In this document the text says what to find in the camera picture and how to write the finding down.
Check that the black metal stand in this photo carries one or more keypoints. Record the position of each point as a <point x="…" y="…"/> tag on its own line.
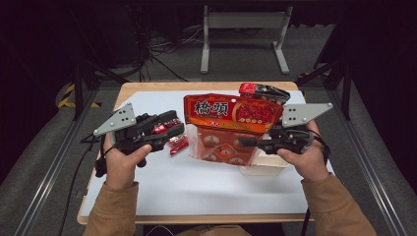
<point x="345" y="88"/>
<point x="78" y="85"/>

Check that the white divided plastic container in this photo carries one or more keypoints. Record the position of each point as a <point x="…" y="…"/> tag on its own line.
<point x="262" y="167"/>

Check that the small clear red sauce packet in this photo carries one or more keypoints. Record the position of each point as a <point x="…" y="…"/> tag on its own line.
<point x="178" y="144"/>

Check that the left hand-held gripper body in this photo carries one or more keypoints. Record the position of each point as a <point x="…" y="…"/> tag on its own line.
<point x="121" y="119"/>

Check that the person's left hand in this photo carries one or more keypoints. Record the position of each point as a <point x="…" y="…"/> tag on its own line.
<point x="119" y="167"/>

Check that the person's right hand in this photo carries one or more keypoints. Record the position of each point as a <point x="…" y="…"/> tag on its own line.
<point x="311" y="164"/>

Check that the person's tan clothing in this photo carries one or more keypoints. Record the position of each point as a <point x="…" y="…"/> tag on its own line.
<point x="213" y="231"/>

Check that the orange soup base packet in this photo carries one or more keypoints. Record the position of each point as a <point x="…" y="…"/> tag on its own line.
<point x="226" y="114"/>

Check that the wooden table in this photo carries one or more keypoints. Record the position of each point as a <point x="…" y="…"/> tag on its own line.
<point x="183" y="86"/>

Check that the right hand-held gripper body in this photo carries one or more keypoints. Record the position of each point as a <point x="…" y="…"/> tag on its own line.
<point x="295" y="114"/>

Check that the grey metal stand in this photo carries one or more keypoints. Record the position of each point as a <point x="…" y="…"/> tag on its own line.
<point x="246" y="20"/>

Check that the aluminium floor rail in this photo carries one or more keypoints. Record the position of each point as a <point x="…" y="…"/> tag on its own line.
<point x="49" y="183"/>
<point x="367" y="164"/>

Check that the white table mat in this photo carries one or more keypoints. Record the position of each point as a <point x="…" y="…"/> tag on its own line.
<point x="196" y="190"/>

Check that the red and black soup packet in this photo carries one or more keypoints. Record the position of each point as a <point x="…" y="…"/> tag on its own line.
<point x="262" y="91"/>

